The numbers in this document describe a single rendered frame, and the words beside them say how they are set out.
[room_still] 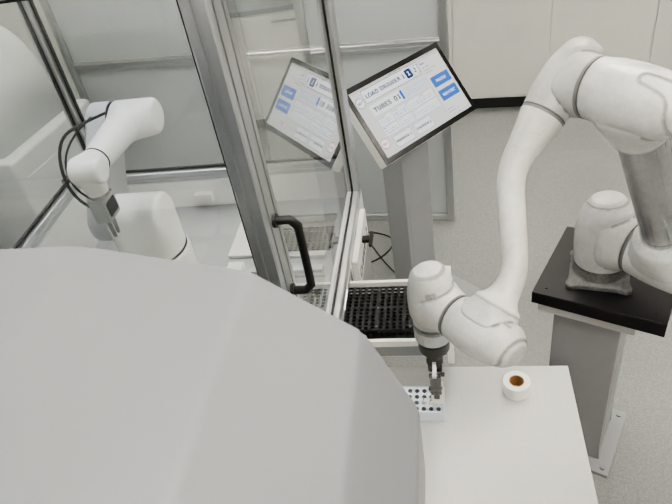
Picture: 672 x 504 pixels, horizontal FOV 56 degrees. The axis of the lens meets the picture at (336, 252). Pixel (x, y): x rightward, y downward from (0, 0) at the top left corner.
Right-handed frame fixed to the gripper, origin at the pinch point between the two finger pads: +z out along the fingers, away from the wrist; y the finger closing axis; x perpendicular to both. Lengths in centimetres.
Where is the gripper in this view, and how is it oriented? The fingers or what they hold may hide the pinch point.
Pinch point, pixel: (437, 391)
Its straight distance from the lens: 166.6
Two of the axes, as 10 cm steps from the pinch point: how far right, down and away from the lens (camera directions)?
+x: -9.8, 0.2, 2.0
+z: 1.5, 7.7, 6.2
